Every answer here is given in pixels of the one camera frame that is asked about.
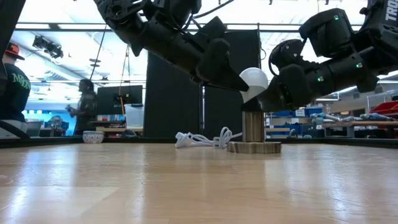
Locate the wooden workbench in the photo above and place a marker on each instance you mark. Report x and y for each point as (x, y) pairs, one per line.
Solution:
(367, 123)

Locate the black partition panel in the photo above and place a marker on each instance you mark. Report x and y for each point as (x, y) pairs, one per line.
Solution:
(171, 102)

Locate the blue storage bin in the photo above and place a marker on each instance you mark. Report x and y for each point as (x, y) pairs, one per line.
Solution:
(314, 111)

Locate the red storage bin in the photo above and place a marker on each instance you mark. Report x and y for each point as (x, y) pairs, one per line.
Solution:
(387, 109)

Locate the black monitor screen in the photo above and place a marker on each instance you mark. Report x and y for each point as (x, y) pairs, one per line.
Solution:
(109, 99)

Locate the person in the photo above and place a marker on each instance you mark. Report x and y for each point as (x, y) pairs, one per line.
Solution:
(85, 105)
(14, 90)

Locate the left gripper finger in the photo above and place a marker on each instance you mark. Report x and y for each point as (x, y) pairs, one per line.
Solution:
(233, 82)

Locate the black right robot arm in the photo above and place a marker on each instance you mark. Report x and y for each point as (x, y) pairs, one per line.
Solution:
(367, 56)

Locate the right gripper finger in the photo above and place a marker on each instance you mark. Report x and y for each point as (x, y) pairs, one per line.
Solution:
(267, 102)

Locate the clear plastic bin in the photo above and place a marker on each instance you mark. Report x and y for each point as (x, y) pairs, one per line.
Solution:
(134, 116)

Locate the white lightbulb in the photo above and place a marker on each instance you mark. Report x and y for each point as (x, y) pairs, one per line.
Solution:
(253, 79)

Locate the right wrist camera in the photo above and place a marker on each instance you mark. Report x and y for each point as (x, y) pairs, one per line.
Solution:
(289, 53)

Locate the black hanging spotlight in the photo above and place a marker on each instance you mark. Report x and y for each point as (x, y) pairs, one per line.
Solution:
(46, 46)

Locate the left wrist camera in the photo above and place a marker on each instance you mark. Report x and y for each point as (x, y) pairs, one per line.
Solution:
(213, 29)

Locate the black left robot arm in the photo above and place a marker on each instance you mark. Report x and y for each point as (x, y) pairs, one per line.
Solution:
(149, 28)

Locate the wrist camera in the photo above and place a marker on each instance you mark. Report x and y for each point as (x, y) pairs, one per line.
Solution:
(213, 29)
(289, 53)

